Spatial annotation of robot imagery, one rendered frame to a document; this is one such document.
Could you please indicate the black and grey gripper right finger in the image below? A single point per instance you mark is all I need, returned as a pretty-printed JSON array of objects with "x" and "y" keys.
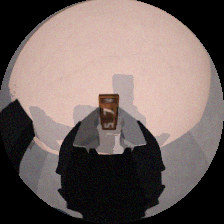
[{"x": 136, "y": 136}]

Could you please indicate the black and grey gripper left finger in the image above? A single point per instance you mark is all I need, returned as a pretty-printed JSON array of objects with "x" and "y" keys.
[{"x": 80, "y": 139}]

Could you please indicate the brown cube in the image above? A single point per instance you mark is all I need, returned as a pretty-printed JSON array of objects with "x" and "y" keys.
[
  {"x": 108, "y": 107},
  {"x": 108, "y": 123}
]

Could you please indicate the brown rectangular tray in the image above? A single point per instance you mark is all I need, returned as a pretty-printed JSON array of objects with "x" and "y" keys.
[{"x": 108, "y": 96}]

